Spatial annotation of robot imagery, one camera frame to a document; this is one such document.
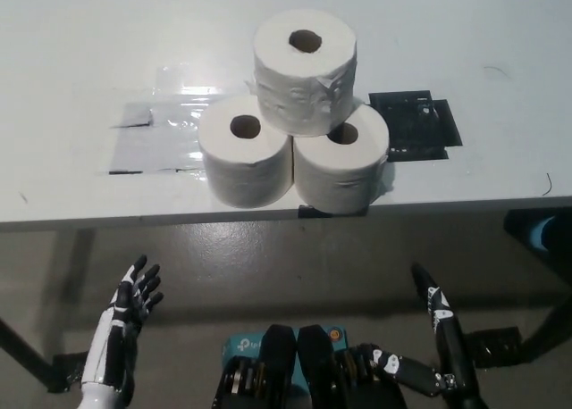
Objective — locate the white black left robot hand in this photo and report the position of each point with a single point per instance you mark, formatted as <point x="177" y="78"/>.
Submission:
<point x="107" y="346"/>

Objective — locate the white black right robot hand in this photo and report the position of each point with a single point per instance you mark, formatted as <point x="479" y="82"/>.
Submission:
<point x="447" y="337"/>

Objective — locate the wrinkled white toilet paper roll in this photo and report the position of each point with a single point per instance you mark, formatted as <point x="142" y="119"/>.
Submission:
<point x="304" y="96"/>

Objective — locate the teal tp-link box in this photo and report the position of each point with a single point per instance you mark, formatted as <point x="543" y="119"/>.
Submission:
<point x="241" y="346"/>

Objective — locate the black edge tape strip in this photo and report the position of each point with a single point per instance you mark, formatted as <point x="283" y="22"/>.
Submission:
<point x="308" y="211"/>

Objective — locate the grey taped patch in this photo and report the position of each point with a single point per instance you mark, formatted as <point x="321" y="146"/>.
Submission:
<point x="147" y="145"/>

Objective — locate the black tape patch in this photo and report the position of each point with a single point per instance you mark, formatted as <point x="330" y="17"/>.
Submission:
<point x="411" y="127"/>

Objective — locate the clear shiny tape film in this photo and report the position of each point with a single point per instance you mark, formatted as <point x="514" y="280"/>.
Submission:
<point x="179" y="76"/>

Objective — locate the black bracket with blue part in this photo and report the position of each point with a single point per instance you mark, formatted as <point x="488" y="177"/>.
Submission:
<point x="527" y="230"/>

